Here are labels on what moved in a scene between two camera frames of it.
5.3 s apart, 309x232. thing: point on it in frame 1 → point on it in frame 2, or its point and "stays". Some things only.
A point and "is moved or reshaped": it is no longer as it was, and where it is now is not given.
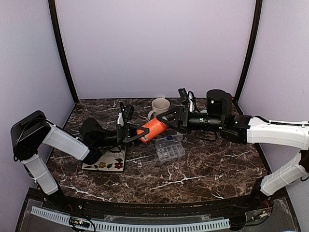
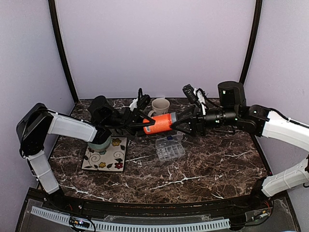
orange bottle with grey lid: (156, 127) is moved or reshaped
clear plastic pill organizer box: (167, 149) stays
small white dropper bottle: (179, 136) stays
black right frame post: (255, 38) stays
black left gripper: (128, 133) → (138, 122)
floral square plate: (113, 160) stays
